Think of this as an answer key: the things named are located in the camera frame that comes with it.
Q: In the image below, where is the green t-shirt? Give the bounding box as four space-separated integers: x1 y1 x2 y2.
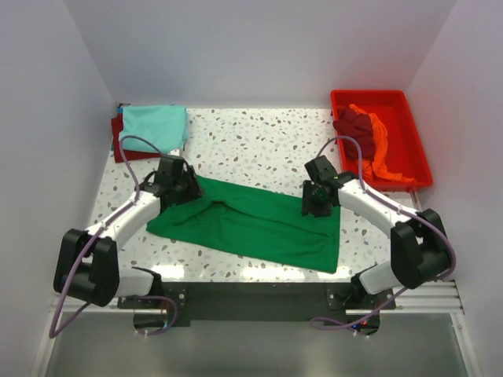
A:
146 177 340 273

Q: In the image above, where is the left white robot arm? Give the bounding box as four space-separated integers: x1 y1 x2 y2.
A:
53 156 203 308

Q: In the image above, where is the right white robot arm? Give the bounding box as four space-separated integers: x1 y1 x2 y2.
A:
302 156 456 309

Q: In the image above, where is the orange t-shirt in bin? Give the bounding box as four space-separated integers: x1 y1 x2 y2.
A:
349 104 416 183

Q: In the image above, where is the folded teal t-shirt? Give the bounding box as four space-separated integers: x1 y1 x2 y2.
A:
119 105 189 154

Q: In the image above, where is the maroon t-shirt in bin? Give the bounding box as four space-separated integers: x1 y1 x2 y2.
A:
333 107 376 161

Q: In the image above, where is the folded dark red t-shirt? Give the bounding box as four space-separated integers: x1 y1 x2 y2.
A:
111 114 160 163

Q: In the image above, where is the red plastic bin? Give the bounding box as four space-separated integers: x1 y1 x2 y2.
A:
330 90 433 192

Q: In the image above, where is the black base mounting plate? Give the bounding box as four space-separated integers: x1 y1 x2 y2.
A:
118 282 395 335

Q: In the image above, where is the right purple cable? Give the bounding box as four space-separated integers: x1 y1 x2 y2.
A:
309 136 459 334

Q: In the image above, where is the purple cable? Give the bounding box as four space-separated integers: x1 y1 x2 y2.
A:
309 136 459 334
49 136 180 339

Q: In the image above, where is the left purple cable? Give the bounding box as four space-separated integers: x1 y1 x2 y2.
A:
49 136 180 339

